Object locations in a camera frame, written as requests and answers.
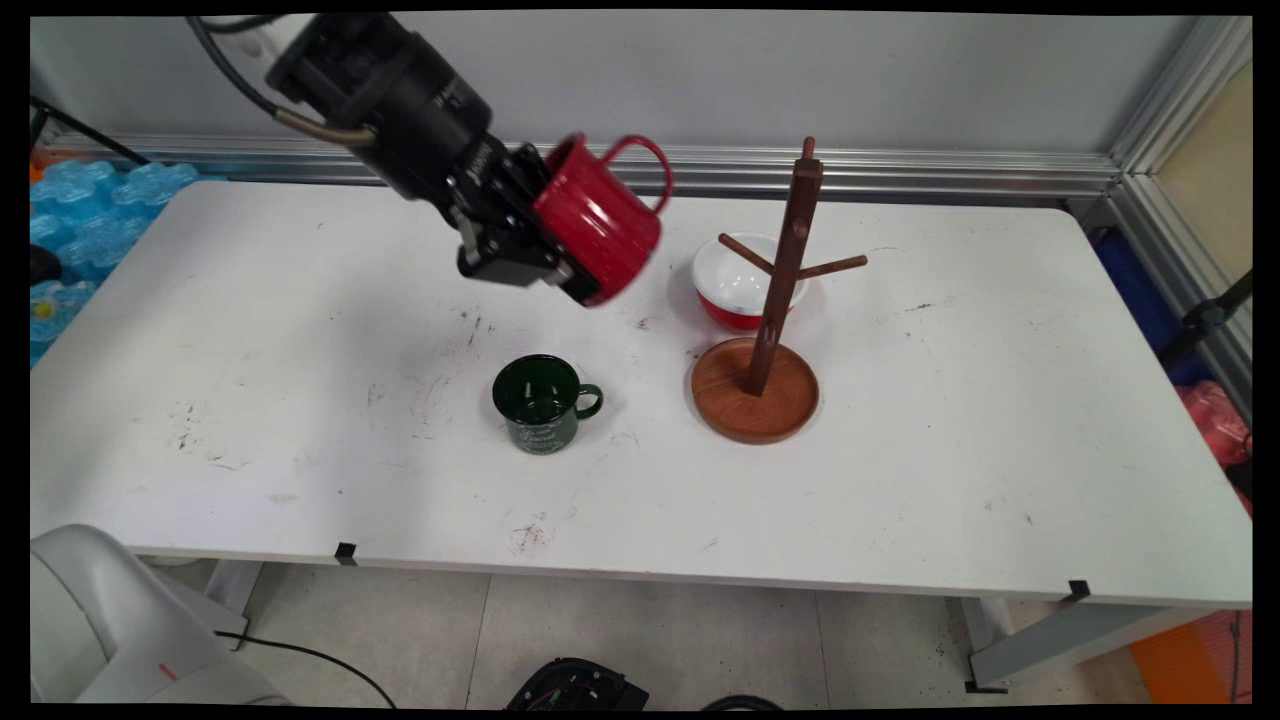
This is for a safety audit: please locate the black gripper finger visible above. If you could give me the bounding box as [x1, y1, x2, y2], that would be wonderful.
[458, 240, 602, 307]
[510, 147, 557, 197]

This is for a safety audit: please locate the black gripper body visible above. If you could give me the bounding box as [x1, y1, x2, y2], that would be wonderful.
[350, 45, 556, 259]

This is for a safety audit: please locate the red speckled enamel mug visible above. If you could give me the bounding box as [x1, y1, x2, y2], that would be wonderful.
[533, 133, 674, 308]

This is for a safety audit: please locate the dark green enamel mug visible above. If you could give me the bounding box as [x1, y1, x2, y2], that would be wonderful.
[492, 354, 605, 455]

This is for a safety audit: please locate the red bowl white inside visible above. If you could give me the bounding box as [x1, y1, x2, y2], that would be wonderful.
[692, 233, 811, 332]

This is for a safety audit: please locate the wooden mug tree stand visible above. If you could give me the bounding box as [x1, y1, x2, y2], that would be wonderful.
[690, 137, 869, 446]

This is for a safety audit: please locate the thin black rod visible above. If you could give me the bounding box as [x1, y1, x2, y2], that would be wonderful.
[30, 95, 153, 167]

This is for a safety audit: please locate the blue plastic bubble sheet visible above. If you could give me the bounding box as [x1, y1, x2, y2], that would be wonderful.
[30, 160, 201, 367]

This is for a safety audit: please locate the black device on floor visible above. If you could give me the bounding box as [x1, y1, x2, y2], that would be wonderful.
[505, 657, 651, 711]

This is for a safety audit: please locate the grey table leg short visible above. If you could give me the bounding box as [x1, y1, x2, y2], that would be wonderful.
[150, 558, 264, 652]

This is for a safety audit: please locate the white rounded machine housing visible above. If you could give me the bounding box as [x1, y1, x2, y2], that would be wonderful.
[30, 523, 293, 706]

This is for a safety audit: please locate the blue container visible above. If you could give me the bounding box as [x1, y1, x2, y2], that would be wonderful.
[1090, 228, 1213, 387]

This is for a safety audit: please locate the grey table leg long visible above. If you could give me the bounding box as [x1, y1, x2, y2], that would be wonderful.
[963, 598, 1206, 694]

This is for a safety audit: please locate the red plastic bag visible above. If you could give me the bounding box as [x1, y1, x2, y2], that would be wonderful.
[1175, 380, 1253, 516]

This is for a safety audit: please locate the orange floor mat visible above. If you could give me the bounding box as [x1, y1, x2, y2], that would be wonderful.
[1130, 610, 1253, 706]

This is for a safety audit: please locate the aluminium frame rail long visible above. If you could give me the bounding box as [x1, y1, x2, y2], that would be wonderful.
[60, 132, 1123, 199]

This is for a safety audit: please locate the black floor cable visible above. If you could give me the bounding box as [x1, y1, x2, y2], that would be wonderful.
[214, 630, 398, 709]

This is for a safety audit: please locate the aluminium frame rail slanted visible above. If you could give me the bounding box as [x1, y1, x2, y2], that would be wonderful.
[1105, 15, 1253, 421]

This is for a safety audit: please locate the beige wall panel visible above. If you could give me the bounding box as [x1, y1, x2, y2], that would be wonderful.
[1153, 60, 1253, 287]

